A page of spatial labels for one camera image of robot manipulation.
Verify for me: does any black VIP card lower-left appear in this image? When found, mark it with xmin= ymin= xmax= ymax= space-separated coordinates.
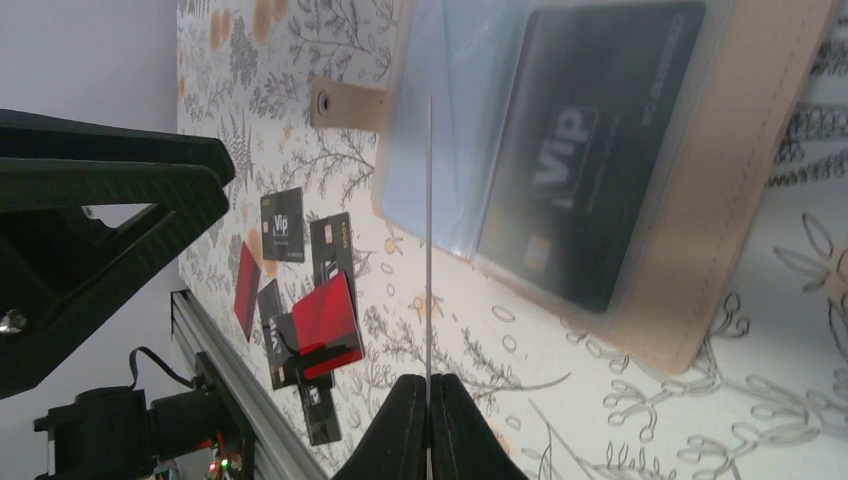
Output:
xmin=258 ymin=279 xmax=299 ymax=390

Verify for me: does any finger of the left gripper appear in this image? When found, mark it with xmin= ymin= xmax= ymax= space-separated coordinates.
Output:
xmin=1 ymin=109 xmax=236 ymax=186
xmin=1 ymin=157 xmax=229 ymax=398

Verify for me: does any red card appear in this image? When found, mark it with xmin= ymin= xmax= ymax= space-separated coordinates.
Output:
xmin=292 ymin=272 xmax=364 ymax=377
xmin=233 ymin=242 xmax=261 ymax=341

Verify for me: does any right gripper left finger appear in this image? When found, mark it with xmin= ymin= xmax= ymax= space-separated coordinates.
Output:
xmin=333 ymin=374 xmax=426 ymax=480

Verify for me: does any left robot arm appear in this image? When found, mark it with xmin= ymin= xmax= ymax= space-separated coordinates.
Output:
xmin=1 ymin=110 xmax=256 ymax=479

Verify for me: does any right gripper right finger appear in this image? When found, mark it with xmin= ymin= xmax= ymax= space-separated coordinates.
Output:
xmin=429 ymin=374 xmax=526 ymax=480

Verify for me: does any plain black card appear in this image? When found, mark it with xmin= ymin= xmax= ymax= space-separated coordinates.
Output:
xmin=477 ymin=1 xmax=707 ymax=313

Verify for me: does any black VIP card top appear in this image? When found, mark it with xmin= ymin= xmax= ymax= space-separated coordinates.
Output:
xmin=260 ymin=188 xmax=305 ymax=263

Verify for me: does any black card small top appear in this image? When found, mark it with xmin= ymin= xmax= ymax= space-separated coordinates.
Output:
xmin=309 ymin=212 xmax=358 ymax=313

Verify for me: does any floral table mat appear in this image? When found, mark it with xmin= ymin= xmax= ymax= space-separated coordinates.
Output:
xmin=177 ymin=1 xmax=847 ymax=479

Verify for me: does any aluminium rail frame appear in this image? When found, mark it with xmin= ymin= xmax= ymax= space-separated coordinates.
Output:
xmin=170 ymin=290 xmax=328 ymax=479

